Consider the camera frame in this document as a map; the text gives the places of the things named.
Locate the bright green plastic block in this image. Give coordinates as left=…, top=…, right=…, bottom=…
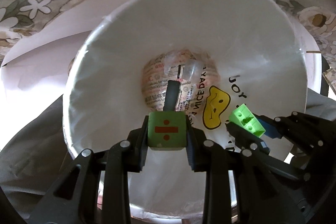
left=229, top=104, right=266, bottom=138

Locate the green wooden division block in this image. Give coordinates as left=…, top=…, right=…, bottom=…
left=147, top=111, right=187, bottom=150

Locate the black cylinder roll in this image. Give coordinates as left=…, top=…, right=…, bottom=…
left=163, top=80, right=181, bottom=111

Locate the white lined trash bin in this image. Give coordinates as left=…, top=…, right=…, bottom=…
left=62, top=0, right=322, bottom=219

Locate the grey trousers leg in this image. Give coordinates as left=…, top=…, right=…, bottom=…
left=1, top=97, right=72, bottom=220

